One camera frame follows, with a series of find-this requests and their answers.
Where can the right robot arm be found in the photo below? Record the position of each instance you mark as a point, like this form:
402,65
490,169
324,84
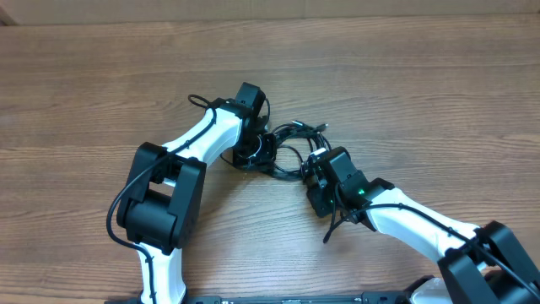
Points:
478,264

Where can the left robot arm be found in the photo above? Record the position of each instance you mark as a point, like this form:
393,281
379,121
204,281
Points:
157,210

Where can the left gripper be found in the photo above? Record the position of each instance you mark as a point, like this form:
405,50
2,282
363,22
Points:
264,160

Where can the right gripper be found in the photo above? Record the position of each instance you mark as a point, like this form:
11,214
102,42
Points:
316,197

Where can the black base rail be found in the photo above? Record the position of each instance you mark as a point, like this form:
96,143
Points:
368,297

